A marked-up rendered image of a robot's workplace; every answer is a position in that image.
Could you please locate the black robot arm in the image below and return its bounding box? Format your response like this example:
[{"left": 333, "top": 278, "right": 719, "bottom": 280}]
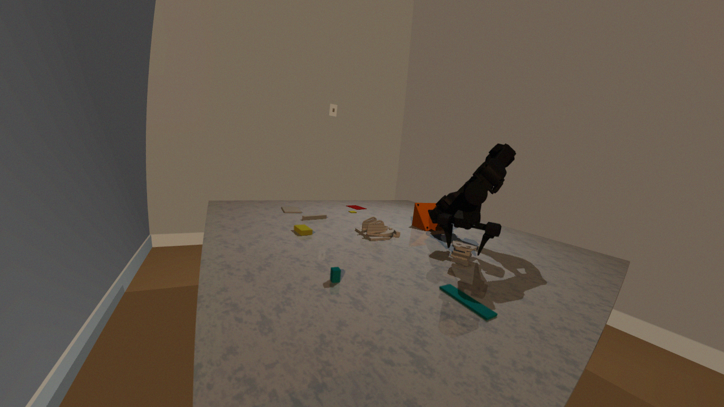
[{"left": 428, "top": 144, "right": 516, "bottom": 230}]

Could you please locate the green rectangular block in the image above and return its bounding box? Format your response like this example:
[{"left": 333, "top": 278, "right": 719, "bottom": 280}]
[{"left": 330, "top": 267, "right": 341, "bottom": 283}]

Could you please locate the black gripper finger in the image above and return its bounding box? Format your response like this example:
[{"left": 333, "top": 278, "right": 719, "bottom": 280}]
[
  {"left": 439, "top": 224, "right": 453, "bottom": 248},
  {"left": 477, "top": 233, "right": 494, "bottom": 255}
]

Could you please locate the dark green flat bar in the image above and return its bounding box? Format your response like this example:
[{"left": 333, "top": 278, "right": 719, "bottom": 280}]
[{"left": 439, "top": 284, "right": 498, "bottom": 321}]

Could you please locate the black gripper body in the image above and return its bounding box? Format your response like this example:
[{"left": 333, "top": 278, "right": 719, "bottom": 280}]
[{"left": 436, "top": 199, "right": 502, "bottom": 237}]

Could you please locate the olive yellow rectangular block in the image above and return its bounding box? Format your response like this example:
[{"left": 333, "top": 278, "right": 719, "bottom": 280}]
[{"left": 294, "top": 224, "right": 313, "bottom": 236}]

